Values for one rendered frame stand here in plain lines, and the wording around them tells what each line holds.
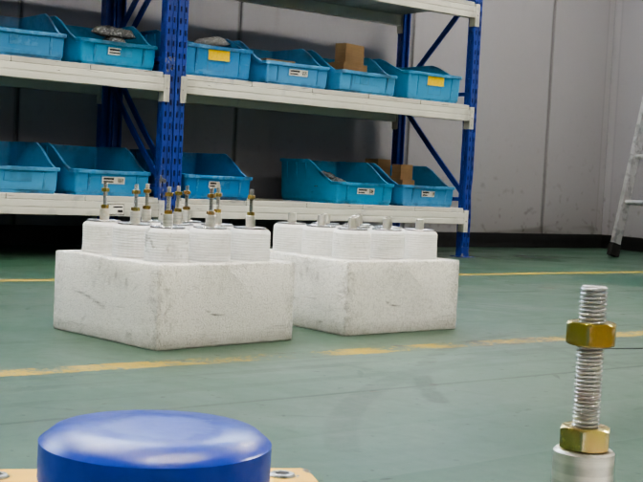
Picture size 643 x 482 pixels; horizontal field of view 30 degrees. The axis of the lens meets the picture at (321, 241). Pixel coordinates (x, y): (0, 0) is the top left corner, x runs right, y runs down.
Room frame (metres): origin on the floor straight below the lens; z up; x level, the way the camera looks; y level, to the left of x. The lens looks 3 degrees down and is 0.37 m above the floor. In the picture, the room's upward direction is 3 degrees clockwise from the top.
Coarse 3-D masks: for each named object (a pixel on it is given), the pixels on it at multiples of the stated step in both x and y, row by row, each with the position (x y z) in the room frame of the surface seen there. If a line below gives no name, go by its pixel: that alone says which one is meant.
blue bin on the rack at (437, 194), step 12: (420, 168) 6.45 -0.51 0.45; (420, 180) 6.44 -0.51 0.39; (432, 180) 6.36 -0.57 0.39; (396, 192) 6.06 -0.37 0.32; (408, 192) 6.04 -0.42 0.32; (420, 192) 6.09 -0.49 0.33; (432, 192) 6.14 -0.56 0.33; (444, 192) 6.19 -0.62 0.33; (396, 204) 6.07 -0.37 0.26; (408, 204) 6.05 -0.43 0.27; (420, 204) 6.10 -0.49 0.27; (432, 204) 6.15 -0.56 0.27; (444, 204) 6.20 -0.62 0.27
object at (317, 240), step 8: (320, 216) 3.04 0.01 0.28; (320, 224) 3.04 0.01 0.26; (304, 232) 3.03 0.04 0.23; (312, 232) 3.01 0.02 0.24; (320, 232) 3.00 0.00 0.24; (328, 232) 3.01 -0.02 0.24; (304, 240) 3.03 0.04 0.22; (312, 240) 3.01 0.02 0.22; (320, 240) 3.00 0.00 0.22; (328, 240) 3.01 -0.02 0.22; (304, 248) 3.02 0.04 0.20; (312, 248) 3.01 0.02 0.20; (320, 248) 3.01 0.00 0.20; (328, 248) 3.01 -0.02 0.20
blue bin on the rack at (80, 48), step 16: (64, 32) 5.04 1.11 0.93; (80, 32) 5.44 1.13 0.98; (64, 48) 5.04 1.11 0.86; (80, 48) 4.93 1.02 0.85; (96, 48) 4.96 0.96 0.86; (112, 48) 5.01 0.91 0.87; (128, 48) 5.05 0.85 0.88; (144, 48) 5.09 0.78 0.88; (96, 64) 4.98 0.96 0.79; (112, 64) 5.02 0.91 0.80; (128, 64) 5.06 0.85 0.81; (144, 64) 5.11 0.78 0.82
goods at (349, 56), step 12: (108, 36) 5.17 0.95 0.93; (120, 36) 5.15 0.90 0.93; (132, 36) 5.16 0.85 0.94; (216, 36) 5.55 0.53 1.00; (336, 48) 5.97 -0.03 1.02; (348, 48) 5.95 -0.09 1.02; (360, 48) 6.02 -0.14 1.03; (276, 60) 5.74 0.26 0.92; (336, 60) 5.97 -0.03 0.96; (348, 60) 5.95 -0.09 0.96; (360, 60) 6.02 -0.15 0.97
